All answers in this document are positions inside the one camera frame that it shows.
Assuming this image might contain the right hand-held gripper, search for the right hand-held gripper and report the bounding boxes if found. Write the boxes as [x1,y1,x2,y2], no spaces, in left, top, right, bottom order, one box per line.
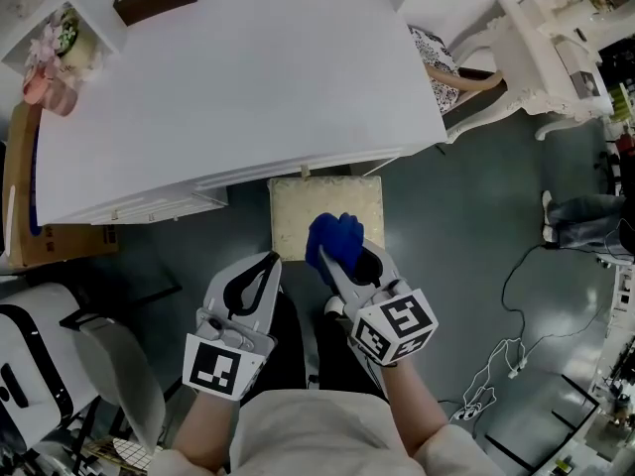
[317,238,441,367]

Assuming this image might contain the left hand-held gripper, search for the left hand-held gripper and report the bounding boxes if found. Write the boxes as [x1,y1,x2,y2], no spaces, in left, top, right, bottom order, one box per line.
[182,251,284,403]

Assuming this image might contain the blue cloth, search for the blue cloth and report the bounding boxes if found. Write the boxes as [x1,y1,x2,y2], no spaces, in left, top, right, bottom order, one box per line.
[304,211,367,288]

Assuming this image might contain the beige cushioned seat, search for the beige cushioned seat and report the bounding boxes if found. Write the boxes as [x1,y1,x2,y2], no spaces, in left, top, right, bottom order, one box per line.
[267,176,386,263]

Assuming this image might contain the person's left forearm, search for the person's left forearm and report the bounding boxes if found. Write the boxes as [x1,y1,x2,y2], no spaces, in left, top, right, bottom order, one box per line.
[170,388,245,471]

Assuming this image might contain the person's right forearm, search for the person's right forearm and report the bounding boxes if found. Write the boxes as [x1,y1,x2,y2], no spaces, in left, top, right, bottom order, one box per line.
[380,358,451,459]

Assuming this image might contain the person's black trousers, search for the person's black trousers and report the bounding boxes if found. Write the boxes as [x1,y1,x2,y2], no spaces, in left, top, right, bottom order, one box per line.
[256,290,389,402]

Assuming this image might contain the person's beige shirt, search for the person's beige shirt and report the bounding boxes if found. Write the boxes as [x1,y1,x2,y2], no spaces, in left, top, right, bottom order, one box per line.
[147,388,503,476]

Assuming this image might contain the brown cardboard box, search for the brown cardboard box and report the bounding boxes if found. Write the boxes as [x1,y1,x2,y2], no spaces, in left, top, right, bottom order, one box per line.
[1,101,121,270]

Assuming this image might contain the white desk with drawers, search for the white desk with drawers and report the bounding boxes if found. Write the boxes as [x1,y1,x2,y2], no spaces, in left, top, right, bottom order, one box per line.
[33,0,449,226]

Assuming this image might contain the white ornate chair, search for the white ornate chair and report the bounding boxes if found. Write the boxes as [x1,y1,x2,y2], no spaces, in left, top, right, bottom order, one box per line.
[444,30,512,144]

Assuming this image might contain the white appliance with black trim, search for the white appliance with black trim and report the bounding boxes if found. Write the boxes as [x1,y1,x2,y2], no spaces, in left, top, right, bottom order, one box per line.
[0,282,102,454]

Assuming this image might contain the floral patterned chair cushion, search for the floral patterned chair cushion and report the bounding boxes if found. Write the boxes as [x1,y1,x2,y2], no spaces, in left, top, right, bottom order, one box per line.
[407,24,460,116]

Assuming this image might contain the pink round box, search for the pink round box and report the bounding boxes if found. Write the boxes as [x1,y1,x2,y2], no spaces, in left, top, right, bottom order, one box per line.
[21,64,81,118]

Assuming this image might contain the white ornate vanity table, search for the white ornate vanity table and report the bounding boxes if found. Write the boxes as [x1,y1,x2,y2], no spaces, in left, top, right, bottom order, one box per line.
[487,0,635,142]

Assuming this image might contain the small grey box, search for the small grey box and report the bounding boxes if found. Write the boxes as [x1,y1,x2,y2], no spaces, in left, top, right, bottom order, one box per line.
[569,68,600,100]

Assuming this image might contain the pink flowers in pot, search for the pink flowers in pot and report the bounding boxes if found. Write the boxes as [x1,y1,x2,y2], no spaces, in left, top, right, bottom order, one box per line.
[25,9,104,84]

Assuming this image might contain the black floor cable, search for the black floor cable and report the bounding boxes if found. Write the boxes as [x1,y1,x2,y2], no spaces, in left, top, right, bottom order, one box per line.
[499,242,607,362]

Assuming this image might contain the white floor cable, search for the white floor cable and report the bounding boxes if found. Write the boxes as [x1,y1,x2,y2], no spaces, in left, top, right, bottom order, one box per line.
[447,336,528,421]

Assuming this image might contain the wire grid rack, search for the wire grid rack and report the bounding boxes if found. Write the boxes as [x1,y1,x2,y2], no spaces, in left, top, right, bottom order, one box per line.
[78,435,161,476]

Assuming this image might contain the beige hose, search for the beige hose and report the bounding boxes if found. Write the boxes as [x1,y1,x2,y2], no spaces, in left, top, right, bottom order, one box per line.
[427,63,508,94]

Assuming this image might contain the black metal floor frame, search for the black metal floor frame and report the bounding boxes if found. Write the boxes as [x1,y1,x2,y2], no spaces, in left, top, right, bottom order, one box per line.
[482,373,602,471]

